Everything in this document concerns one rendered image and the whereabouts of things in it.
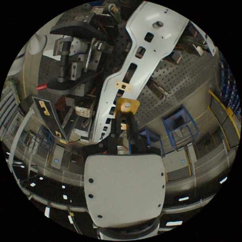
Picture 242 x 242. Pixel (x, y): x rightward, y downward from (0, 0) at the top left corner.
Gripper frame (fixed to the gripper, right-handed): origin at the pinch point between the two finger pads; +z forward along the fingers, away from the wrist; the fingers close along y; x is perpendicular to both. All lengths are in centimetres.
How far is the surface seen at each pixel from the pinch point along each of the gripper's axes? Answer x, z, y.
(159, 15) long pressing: 38.1, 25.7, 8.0
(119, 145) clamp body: -61, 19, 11
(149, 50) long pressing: 16.0, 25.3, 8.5
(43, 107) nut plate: -7.2, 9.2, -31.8
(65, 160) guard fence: -663, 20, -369
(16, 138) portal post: -154, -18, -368
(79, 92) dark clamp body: -5.1, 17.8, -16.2
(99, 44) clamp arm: 12.9, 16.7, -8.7
